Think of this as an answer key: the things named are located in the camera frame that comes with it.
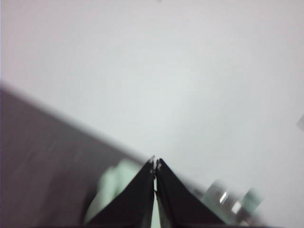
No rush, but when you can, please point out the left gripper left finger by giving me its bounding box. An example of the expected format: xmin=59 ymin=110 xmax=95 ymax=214
xmin=83 ymin=155 xmax=155 ymax=228

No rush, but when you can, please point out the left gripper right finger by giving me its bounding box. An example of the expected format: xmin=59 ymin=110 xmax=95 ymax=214
xmin=154 ymin=158 xmax=230 ymax=228

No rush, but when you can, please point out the green breakfast machine base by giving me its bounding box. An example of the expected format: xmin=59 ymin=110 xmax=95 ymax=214
xmin=84 ymin=159 xmax=164 ymax=228

